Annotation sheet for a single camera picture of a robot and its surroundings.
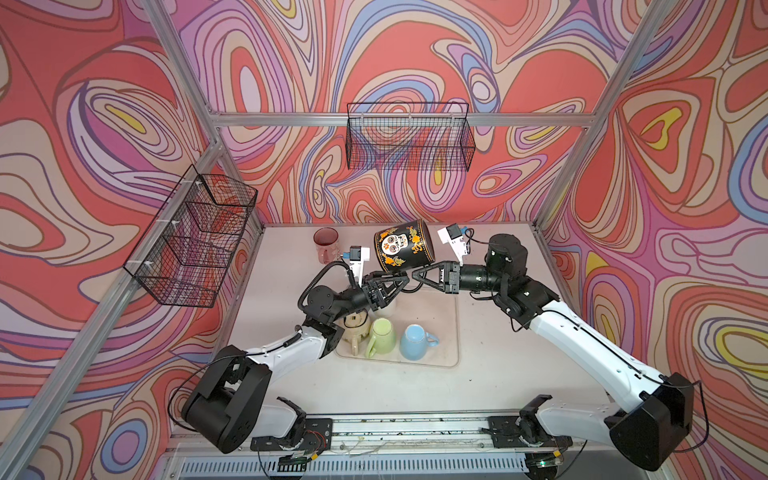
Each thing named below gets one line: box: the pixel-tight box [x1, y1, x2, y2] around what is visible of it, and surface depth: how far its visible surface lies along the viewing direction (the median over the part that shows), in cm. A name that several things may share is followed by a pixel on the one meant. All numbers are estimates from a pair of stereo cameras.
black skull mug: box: [374, 219, 436, 273], surface depth 63 cm
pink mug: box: [313, 227, 343, 265], surface depth 103 cm
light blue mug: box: [399, 324, 440, 361], surface depth 82 cm
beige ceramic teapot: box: [342, 308, 371, 356], surface depth 84 cm
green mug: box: [366, 318, 396, 359], surface depth 83 cm
